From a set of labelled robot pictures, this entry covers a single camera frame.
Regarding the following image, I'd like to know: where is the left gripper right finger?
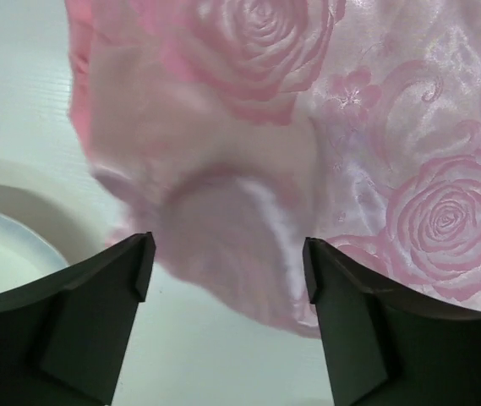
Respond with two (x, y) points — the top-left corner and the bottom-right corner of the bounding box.
(303, 238), (481, 406)

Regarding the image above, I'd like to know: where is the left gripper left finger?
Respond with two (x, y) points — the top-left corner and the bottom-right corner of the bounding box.
(0, 233), (156, 405)

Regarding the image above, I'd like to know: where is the pink rose satin cloth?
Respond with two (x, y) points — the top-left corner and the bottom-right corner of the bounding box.
(66, 1), (481, 337)

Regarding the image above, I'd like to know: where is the white round plate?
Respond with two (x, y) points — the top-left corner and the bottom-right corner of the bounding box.
(0, 182), (67, 305)

